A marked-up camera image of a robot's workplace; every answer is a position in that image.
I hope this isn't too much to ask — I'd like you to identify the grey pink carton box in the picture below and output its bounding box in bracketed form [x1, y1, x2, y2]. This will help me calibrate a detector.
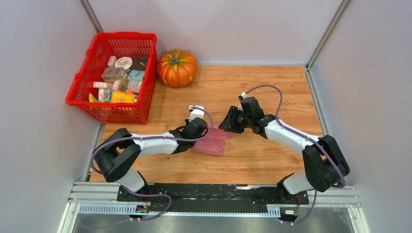
[101, 67, 125, 83]

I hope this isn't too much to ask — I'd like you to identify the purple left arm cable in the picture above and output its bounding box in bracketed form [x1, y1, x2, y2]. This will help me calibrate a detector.
[89, 107, 214, 222]

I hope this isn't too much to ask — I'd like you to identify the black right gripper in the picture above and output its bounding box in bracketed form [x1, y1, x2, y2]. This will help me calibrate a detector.
[218, 106, 252, 134]

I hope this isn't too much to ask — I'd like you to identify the teal small box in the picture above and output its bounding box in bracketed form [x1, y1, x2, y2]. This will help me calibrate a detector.
[128, 70, 145, 82]

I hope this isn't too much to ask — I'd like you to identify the pale pink box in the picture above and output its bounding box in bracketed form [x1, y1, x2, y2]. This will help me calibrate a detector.
[127, 80, 142, 94]

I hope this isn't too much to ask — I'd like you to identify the pink white small box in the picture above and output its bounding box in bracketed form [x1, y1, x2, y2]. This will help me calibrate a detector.
[93, 82, 113, 89]

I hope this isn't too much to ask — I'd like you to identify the brown round item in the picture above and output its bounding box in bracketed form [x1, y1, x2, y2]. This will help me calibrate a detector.
[132, 55, 149, 71]

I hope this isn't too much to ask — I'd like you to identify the orange pumpkin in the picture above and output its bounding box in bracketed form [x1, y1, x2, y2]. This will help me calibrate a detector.
[156, 49, 198, 87]

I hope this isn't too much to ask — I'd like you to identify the yellow orange snack pack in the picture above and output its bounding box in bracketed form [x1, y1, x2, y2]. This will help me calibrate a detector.
[110, 90, 138, 103]

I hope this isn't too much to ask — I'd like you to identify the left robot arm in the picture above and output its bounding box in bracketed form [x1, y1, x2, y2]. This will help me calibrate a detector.
[93, 117, 208, 201]

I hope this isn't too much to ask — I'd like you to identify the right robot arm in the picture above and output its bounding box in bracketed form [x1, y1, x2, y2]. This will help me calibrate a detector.
[219, 97, 350, 203]

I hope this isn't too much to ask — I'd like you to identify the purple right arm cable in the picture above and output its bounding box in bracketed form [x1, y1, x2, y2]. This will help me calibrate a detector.
[244, 84, 347, 225]

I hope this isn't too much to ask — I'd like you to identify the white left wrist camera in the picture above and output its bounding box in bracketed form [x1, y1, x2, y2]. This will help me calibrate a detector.
[189, 105, 205, 121]

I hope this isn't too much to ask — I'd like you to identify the red plastic shopping basket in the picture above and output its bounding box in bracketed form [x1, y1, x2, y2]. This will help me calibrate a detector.
[66, 32, 157, 124]

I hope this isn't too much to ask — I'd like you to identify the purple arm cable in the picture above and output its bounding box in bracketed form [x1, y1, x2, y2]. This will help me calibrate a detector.
[89, 107, 214, 222]
[244, 84, 347, 225]

